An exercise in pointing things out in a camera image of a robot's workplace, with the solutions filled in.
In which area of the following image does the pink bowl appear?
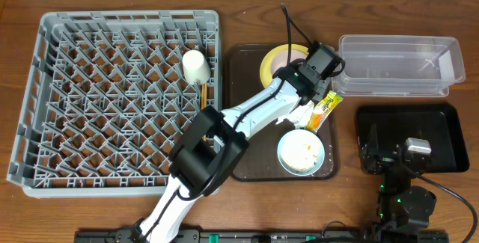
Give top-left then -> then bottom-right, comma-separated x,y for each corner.
270,49 -> 307,75

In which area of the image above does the wooden chopstick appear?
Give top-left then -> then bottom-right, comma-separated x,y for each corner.
201,83 -> 207,110
202,83 -> 208,109

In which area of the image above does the white cup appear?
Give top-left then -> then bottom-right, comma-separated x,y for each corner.
182,50 -> 211,84

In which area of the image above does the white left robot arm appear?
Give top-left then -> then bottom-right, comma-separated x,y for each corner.
132,63 -> 330,242

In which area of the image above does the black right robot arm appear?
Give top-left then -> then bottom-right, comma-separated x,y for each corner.
360,124 -> 436,242

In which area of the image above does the grey plastic dishwasher rack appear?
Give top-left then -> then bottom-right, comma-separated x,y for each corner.
6,10 -> 222,198

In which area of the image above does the yellow green snack wrapper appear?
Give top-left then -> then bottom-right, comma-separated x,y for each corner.
305,90 -> 343,132

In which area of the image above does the crumpled white tissue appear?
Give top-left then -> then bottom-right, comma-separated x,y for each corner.
275,101 -> 314,129

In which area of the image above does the black plastic tray bin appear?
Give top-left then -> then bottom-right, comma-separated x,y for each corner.
356,103 -> 470,173

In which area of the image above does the clear plastic bin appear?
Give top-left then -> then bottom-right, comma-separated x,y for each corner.
332,34 -> 466,97

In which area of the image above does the yellow plate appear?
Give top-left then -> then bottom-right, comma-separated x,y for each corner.
260,44 -> 308,87

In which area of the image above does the light blue bowl with rice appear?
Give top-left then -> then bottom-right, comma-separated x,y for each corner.
277,129 -> 326,176

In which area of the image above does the dark brown serving tray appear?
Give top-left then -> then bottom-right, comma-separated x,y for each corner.
223,44 -> 340,182

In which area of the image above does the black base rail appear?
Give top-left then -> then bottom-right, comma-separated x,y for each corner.
73,228 -> 450,243

